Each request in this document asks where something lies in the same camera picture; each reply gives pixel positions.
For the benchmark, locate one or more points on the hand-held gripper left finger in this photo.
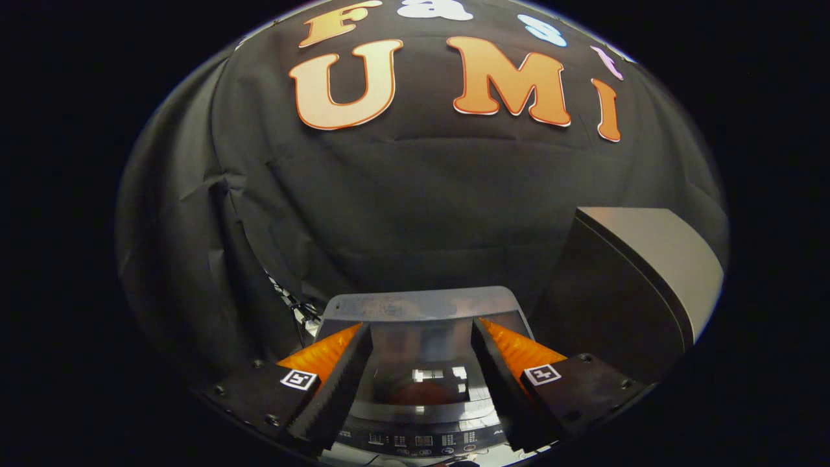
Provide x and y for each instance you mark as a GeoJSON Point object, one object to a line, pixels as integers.
{"type": "Point", "coordinates": [337, 395]}

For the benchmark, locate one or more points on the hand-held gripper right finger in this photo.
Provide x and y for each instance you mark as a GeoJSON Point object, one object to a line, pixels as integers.
{"type": "Point", "coordinates": [502, 395]}

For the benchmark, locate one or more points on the grey washing machine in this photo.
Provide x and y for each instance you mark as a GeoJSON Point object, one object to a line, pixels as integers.
{"type": "Point", "coordinates": [421, 440]}

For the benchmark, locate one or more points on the dark transparent washing machine lid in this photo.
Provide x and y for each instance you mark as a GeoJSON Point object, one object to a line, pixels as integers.
{"type": "Point", "coordinates": [421, 350]}

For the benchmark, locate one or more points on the grey top cabinet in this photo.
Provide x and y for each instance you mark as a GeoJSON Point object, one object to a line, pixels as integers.
{"type": "Point", "coordinates": [655, 259]}

